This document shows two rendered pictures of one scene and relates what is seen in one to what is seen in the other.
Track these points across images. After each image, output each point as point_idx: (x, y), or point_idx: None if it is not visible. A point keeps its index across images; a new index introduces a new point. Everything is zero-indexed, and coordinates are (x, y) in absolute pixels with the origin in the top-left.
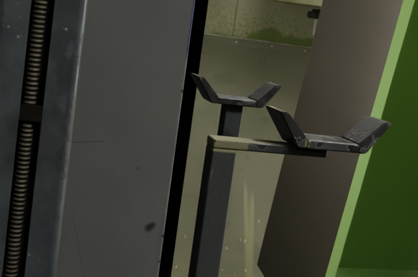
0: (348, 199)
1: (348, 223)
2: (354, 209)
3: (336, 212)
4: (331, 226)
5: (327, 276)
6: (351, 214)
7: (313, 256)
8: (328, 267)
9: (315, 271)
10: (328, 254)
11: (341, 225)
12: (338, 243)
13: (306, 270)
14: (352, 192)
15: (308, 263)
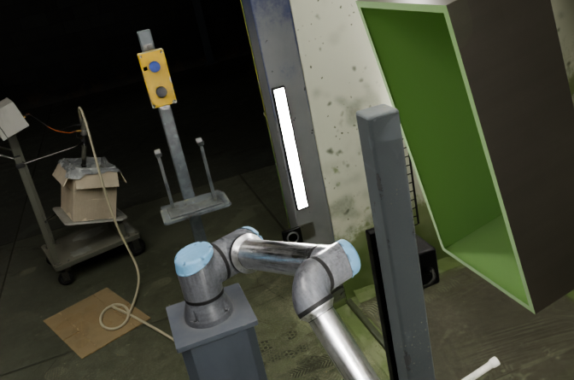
0: (418, 182)
1: (424, 194)
2: (423, 188)
3: (427, 188)
4: (430, 195)
5: (431, 218)
6: (423, 190)
7: (443, 208)
8: (430, 213)
9: (440, 215)
10: (430, 207)
11: (423, 194)
12: (426, 202)
13: (449, 215)
14: (418, 179)
15: (448, 212)
